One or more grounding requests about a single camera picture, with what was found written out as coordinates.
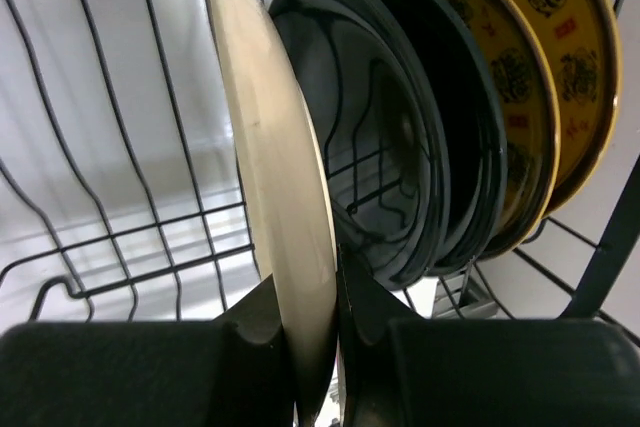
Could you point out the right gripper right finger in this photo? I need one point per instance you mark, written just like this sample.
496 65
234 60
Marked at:
369 383

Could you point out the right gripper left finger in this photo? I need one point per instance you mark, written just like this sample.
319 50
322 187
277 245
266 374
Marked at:
256 317

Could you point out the cream plate with black patch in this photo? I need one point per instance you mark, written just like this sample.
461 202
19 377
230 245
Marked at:
285 188

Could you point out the yellow patterned plate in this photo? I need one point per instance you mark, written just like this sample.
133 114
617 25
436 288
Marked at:
581 41
522 78

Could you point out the black wire dish rack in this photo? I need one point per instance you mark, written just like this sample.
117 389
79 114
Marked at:
120 198

